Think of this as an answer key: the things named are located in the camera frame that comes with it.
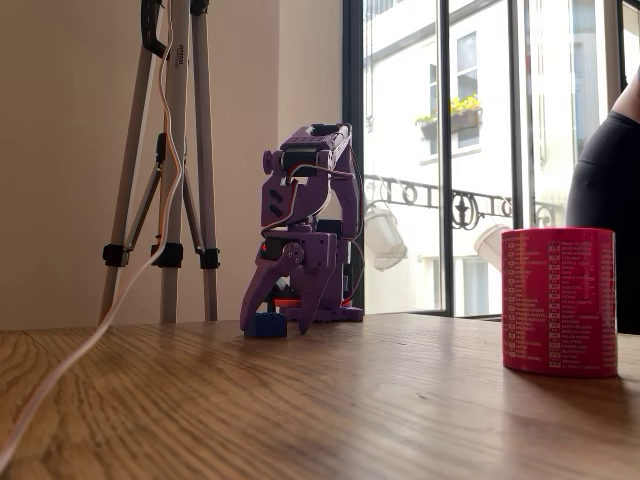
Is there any dark window frame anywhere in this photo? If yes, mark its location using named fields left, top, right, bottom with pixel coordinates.
left=342, top=0, right=640, bottom=319

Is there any grey camera tripod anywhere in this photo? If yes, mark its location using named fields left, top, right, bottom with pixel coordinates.
left=98, top=0, right=221, bottom=324

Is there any black iron balcony railing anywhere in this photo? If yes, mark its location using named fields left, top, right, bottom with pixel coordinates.
left=363, top=173, right=566, bottom=232

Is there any blue toy brick block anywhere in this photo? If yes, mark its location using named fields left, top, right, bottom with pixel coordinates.
left=244, top=312, right=289, bottom=339

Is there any white red servo cable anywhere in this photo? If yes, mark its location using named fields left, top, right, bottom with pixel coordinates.
left=347, top=144, right=367, bottom=306
left=262, top=167, right=352, bottom=237

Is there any black orange clamp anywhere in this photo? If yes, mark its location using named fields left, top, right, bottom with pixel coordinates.
left=269, top=279, right=304, bottom=309

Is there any red printed cup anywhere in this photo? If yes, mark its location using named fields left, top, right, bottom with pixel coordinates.
left=501, top=227, right=619, bottom=379

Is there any person in black clothing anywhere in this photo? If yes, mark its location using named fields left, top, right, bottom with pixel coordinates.
left=564, top=67, right=640, bottom=336

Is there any flower box with yellow flowers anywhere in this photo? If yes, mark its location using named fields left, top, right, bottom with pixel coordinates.
left=414, top=94, right=484, bottom=142

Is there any long white cable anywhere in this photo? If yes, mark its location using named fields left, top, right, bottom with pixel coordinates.
left=0, top=0, right=184, bottom=466

